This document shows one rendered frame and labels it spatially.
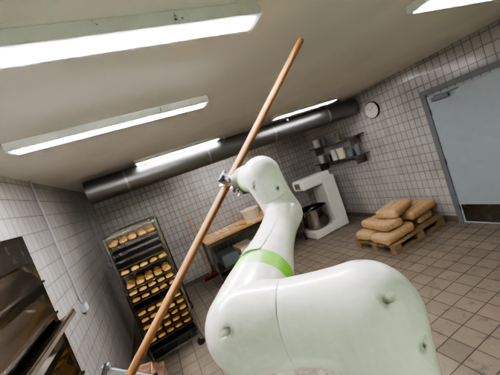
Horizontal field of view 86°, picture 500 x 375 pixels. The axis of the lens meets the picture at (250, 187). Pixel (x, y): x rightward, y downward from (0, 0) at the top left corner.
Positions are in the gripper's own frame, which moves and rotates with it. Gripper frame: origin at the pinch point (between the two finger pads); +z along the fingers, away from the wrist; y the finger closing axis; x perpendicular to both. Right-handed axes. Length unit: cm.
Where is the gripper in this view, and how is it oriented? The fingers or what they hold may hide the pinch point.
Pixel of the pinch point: (227, 184)
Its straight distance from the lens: 108.9
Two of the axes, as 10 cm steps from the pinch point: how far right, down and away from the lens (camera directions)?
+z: -3.7, 0.7, 9.3
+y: 8.3, 4.8, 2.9
